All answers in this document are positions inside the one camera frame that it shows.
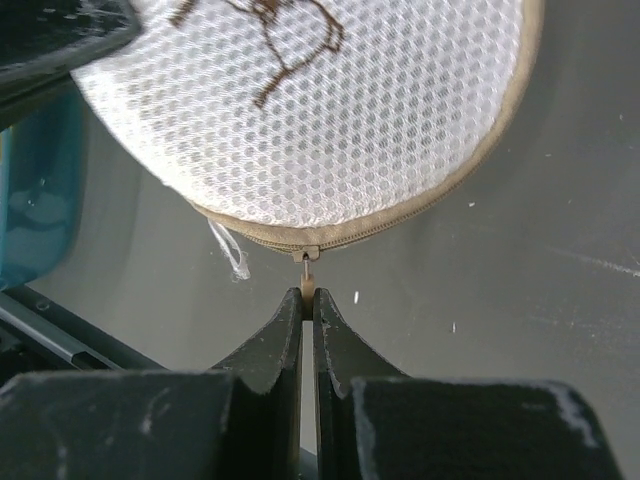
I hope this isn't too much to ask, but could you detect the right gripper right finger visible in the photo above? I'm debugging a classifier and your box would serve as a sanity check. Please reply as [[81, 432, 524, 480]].
[[312, 288, 406, 479]]

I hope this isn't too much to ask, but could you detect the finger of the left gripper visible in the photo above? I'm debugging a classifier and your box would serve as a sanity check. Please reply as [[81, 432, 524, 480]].
[[1, 0, 141, 103]]

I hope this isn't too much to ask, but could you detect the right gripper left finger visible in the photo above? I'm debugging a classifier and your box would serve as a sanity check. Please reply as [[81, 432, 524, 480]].
[[208, 287, 304, 479]]

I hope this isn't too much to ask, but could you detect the white mesh laundry bag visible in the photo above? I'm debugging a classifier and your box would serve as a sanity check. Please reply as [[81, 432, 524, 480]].
[[72, 0, 545, 280]]

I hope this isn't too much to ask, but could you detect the teal plastic tub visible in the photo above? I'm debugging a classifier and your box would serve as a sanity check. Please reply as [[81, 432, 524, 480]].
[[1, 89, 88, 290]]

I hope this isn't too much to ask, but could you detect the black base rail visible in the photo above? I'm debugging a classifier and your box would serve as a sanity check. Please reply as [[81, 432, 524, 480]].
[[1, 286, 163, 370]]

